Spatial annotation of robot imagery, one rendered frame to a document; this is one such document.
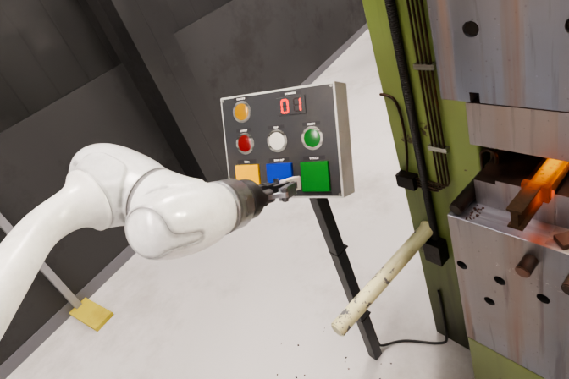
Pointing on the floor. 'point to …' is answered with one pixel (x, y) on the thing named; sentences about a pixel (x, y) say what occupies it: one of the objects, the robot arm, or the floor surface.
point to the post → (323, 211)
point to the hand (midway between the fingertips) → (290, 184)
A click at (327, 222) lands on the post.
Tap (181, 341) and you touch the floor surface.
